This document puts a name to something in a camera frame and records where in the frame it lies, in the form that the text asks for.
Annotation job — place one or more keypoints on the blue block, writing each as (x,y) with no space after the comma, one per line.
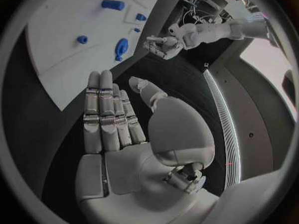
(140,17)

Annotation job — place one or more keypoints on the blue short cylinder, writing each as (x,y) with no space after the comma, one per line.
(82,39)

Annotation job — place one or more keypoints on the blue gear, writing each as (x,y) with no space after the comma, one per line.
(121,48)

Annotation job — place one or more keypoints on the small blue peg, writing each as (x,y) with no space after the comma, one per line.
(136,30)

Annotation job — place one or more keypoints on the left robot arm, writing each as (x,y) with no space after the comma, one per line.
(219,31)

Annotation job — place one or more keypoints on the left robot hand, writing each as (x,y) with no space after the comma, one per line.
(161,45)

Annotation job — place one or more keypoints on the blue long cylinder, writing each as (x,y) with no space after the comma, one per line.
(112,4)

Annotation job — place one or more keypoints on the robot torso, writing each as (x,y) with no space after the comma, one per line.
(252,119)

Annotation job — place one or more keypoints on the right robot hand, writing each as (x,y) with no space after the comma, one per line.
(130,164)

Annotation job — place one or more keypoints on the white task board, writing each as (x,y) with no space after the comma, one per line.
(74,33)

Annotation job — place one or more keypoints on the workshop desk with equipment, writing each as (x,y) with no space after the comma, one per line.
(210,0)

